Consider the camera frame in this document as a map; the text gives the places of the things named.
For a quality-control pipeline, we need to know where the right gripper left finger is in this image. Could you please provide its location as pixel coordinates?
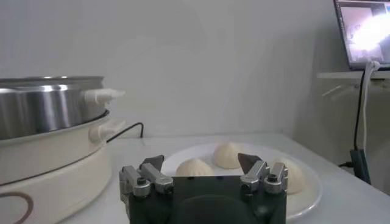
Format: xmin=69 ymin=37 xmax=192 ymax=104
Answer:
xmin=119 ymin=154 xmax=175 ymax=201

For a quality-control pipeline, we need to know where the stainless steel steamer pot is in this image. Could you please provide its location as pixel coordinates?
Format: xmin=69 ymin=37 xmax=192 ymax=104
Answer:
xmin=0 ymin=75 xmax=126 ymax=141

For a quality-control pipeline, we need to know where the black power strip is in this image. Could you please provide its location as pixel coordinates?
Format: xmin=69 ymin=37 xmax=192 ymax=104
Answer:
xmin=349 ymin=148 xmax=372 ymax=186

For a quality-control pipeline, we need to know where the white round plate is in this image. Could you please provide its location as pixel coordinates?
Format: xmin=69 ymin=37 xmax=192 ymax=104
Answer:
xmin=160 ymin=141 xmax=323 ymax=222

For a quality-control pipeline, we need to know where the white steamed baozi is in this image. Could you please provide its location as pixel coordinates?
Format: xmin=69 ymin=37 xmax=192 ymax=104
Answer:
xmin=213 ymin=142 xmax=244 ymax=170
xmin=175 ymin=157 xmax=215 ymax=177
xmin=268 ymin=157 xmax=306 ymax=195

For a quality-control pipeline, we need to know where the black cooker power cord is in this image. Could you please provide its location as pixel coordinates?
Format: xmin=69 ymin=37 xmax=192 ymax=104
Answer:
xmin=105 ymin=122 xmax=145 ymax=144

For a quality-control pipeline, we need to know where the white laptop cable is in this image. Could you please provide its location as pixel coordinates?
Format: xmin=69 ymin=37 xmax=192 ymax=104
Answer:
xmin=361 ymin=60 xmax=381 ymax=153

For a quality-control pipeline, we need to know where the white side table with laptop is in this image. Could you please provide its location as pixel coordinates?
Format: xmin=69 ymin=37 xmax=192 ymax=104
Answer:
xmin=316 ymin=69 xmax=390 ymax=100

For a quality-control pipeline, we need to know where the black hanging cable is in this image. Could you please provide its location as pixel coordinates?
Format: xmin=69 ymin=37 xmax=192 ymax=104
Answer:
xmin=353 ymin=70 xmax=366 ymax=150

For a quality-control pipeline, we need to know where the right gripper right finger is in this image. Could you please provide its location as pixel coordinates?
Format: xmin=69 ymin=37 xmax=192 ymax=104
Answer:
xmin=236 ymin=152 xmax=289 ymax=195

